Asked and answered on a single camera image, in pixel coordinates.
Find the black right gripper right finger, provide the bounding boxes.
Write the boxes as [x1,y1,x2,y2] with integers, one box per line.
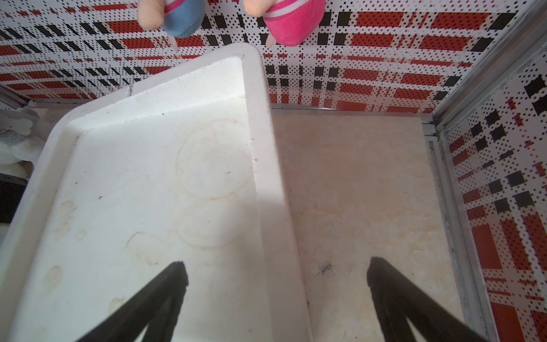
[367,257,486,341]

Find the pink-dressed plush doll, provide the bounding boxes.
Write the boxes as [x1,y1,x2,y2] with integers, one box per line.
[243,0,326,48]

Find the blue-shorts plush doll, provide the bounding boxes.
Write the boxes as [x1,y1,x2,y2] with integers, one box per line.
[137,0,206,53]

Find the grey white husky plush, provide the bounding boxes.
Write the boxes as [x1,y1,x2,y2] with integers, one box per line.
[1,109,54,179]

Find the white plastic drawer cabinet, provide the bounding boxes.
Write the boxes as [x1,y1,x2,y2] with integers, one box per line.
[1,44,313,341]

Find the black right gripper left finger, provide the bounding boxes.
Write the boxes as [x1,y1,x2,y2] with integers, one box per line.
[79,262,189,341]

